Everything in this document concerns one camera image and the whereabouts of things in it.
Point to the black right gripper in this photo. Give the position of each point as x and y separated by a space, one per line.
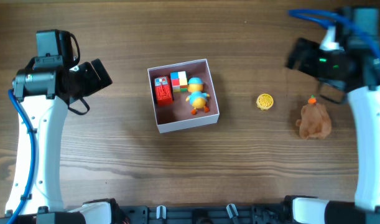
300 56

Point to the white cardboard box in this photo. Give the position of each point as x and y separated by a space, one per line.
177 115

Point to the yellow duck toy blue hat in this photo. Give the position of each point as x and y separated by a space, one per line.
197 97

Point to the colourful two-by-two puzzle cube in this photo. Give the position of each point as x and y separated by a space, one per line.
179 81

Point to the red toy truck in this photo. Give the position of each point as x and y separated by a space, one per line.
163 91

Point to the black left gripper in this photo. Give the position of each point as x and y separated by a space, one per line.
97 81

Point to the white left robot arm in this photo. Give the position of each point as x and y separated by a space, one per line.
42 94

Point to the yellow round plastic wheel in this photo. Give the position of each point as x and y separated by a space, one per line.
264 101

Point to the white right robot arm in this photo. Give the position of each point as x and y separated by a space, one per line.
355 31

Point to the brown plush capybara with orange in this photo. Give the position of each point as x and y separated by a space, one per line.
315 121

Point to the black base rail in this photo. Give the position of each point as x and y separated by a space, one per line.
227 214

